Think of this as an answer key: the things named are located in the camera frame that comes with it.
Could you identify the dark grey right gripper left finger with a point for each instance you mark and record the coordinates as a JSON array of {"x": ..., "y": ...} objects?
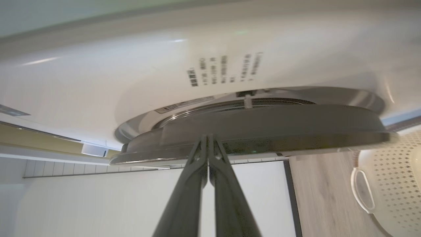
[{"x": 184, "y": 204}]

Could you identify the dark round washing machine door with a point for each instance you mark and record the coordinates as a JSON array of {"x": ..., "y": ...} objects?
[{"x": 279, "y": 128}]

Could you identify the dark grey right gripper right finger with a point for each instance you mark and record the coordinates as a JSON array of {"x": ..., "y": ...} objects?
[{"x": 230, "y": 207}]

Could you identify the white panel with dark plinth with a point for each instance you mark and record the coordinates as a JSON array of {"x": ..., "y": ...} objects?
[{"x": 98, "y": 204}]

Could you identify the white perforated laundry basket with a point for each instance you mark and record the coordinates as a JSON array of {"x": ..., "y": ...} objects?
[{"x": 394, "y": 184}]

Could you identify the white front-load washing machine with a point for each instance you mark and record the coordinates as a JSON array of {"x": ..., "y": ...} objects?
[{"x": 98, "y": 82}]

